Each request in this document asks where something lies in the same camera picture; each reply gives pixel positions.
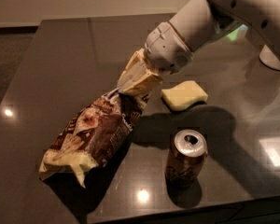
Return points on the yellow sponge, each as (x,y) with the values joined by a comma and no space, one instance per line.
(183,95)

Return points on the brown chip bag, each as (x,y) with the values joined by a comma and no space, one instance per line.
(94,135)

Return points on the orange soda can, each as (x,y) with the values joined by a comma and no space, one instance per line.
(187,154)

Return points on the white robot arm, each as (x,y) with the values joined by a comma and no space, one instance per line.
(200,22)

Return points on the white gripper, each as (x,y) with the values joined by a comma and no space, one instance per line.
(167,48)

